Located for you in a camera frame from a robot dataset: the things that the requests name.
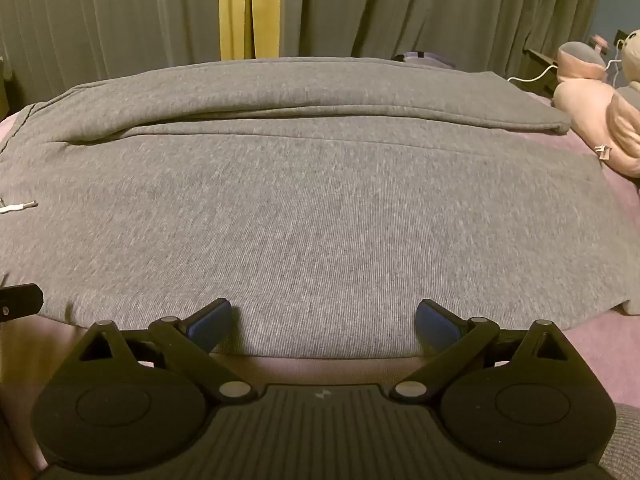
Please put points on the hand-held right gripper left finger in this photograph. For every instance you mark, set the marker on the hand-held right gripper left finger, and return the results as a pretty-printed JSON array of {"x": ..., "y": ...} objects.
[{"x": 212, "y": 316}]

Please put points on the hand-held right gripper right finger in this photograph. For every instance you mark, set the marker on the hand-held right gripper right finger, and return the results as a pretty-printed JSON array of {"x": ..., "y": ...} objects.
[{"x": 436, "y": 316}]

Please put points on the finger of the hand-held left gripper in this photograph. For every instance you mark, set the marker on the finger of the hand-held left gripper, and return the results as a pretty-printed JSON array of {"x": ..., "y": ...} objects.
[{"x": 22, "y": 300}]

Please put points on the pink bed blanket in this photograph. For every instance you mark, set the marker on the pink bed blanket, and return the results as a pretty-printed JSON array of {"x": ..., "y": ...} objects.
[{"x": 575, "y": 340}]

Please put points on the grey ribbed cloth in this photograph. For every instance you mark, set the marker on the grey ribbed cloth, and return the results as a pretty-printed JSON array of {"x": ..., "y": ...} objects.
[{"x": 622, "y": 440}]

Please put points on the small pale bedside item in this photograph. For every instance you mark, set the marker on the small pale bedside item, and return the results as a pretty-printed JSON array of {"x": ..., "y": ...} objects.
[{"x": 425, "y": 58}]

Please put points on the pink plush toy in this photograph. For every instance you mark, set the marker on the pink plush toy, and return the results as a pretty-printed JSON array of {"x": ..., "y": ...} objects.
[{"x": 595, "y": 110}]

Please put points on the grey curtain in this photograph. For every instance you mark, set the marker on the grey curtain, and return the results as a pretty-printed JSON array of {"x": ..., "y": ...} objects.
[
  {"x": 110, "y": 15},
  {"x": 425, "y": 5}
]

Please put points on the yellow curtain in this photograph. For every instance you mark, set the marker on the yellow curtain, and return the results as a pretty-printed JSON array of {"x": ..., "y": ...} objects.
[{"x": 240, "y": 10}]

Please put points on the pale plush toy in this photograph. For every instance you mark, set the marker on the pale plush toy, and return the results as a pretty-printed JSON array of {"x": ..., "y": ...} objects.
[{"x": 631, "y": 57}]

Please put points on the dark bed frame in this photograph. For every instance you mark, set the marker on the dark bed frame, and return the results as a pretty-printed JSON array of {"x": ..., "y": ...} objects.
[{"x": 540, "y": 62}]

